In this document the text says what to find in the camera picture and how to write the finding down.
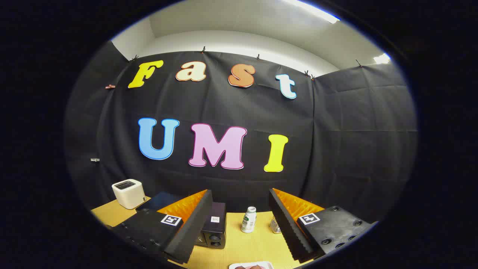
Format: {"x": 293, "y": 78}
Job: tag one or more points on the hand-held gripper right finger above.
{"x": 287, "y": 228}

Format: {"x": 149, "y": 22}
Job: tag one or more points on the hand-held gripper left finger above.
{"x": 194, "y": 228}

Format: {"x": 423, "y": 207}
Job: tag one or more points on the black toaster oven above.
{"x": 214, "y": 229}

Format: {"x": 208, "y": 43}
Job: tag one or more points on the white square plate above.
{"x": 235, "y": 265}

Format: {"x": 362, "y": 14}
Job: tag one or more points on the white bread toaster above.
{"x": 129, "y": 194}

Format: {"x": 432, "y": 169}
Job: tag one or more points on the white bottle green label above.
{"x": 248, "y": 221}

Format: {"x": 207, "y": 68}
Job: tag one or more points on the orange cloth clip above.
{"x": 110, "y": 86}

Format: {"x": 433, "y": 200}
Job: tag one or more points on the small ceiling light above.
{"x": 382, "y": 58}

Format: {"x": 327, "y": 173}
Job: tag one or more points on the long ceiling light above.
{"x": 315, "y": 11}

